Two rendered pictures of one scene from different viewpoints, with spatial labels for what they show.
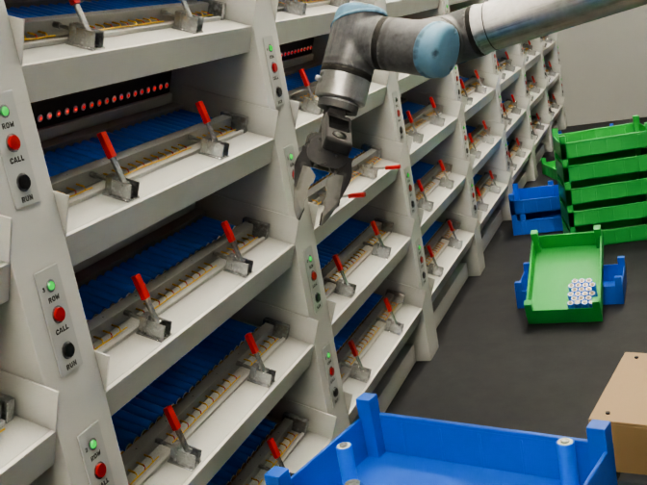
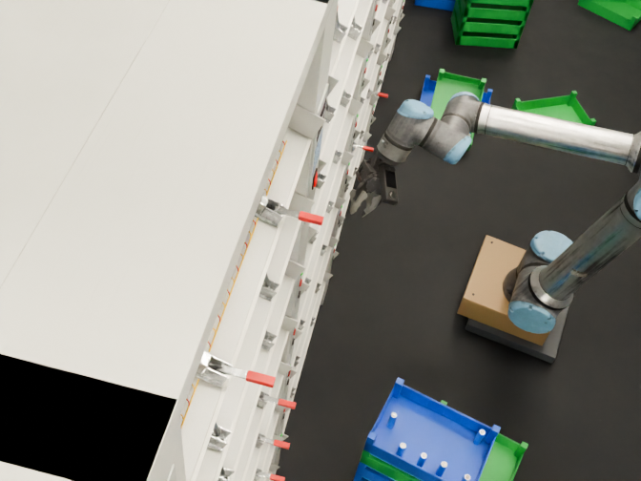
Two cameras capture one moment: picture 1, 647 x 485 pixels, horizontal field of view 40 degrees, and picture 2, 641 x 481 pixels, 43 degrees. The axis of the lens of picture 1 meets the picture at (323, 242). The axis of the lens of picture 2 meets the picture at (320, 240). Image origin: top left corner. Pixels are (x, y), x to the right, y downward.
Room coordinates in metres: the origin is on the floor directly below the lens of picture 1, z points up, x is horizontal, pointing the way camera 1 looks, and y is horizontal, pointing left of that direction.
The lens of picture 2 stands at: (0.01, 0.56, 2.44)
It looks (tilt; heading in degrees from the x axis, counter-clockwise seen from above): 52 degrees down; 343
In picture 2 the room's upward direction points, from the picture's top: 8 degrees clockwise
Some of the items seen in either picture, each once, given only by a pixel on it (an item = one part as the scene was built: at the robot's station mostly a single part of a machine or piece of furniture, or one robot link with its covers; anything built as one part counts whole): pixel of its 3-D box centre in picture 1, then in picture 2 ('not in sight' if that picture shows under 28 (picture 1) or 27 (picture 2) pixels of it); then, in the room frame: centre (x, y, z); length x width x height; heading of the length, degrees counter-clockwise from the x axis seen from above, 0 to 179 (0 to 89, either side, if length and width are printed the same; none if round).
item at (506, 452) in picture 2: not in sight; (470, 451); (0.93, -0.31, 0.04); 0.30 x 0.20 x 0.08; 52
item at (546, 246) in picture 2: not in sight; (547, 261); (1.42, -0.65, 0.34); 0.17 x 0.15 x 0.18; 148
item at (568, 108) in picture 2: not in sight; (552, 116); (2.38, -1.13, 0.04); 0.30 x 0.20 x 0.08; 96
